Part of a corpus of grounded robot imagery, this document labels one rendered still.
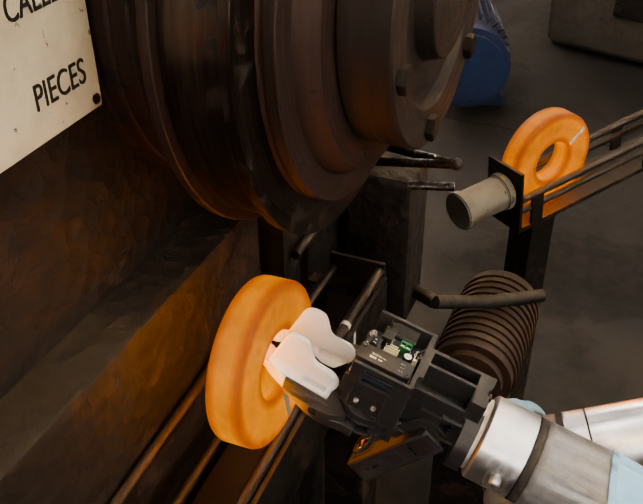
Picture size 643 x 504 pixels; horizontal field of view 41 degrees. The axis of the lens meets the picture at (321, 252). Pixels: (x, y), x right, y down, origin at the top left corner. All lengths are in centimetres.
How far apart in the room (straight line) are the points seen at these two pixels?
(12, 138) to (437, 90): 40
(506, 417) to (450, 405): 5
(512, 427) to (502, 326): 60
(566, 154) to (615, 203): 132
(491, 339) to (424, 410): 56
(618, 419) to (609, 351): 126
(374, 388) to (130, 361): 21
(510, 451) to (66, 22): 47
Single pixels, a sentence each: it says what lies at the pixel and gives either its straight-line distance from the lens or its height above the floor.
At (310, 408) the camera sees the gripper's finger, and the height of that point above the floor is 83.
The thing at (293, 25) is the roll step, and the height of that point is 113.
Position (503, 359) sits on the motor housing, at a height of 51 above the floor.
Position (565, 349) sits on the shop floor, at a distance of 213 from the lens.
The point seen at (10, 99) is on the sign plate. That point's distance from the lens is 64.
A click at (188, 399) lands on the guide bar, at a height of 75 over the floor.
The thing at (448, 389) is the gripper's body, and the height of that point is 85.
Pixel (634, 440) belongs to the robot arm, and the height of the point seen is 74.
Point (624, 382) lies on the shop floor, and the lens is 208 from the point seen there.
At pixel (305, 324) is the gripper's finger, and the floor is 87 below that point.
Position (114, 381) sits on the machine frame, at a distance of 76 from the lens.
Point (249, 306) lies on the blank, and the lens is 74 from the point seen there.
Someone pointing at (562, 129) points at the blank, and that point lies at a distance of 137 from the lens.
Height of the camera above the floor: 136
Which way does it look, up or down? 35 degrees down
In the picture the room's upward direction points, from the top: 1 degrees counter-clockwise
